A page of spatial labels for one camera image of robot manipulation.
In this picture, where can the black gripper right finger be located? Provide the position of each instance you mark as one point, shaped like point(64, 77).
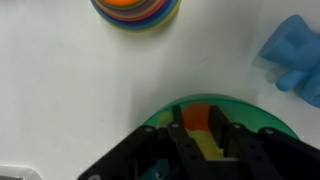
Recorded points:
point(273, 156)

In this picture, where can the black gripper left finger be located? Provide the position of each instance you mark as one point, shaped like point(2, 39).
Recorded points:
point(146, 150)

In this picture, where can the yellow rubber toy figure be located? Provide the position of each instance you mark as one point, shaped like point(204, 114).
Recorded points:
point(208, 143)

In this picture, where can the grey metal object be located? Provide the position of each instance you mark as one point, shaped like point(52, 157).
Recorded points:
point(16, 173)

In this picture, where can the teal toy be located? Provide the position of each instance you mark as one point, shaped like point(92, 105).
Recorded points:
point(156, 170)

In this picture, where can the green plate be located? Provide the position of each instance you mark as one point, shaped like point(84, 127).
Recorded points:
point(250, 111)

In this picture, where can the orange rubber toy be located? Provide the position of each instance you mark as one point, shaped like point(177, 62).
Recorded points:
point(196, 116)

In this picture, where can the blue rubber toy figure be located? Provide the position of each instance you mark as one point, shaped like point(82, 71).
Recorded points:
point(300, 56)

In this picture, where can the rainbow stacking cups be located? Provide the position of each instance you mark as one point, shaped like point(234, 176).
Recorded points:
point(136, 13)

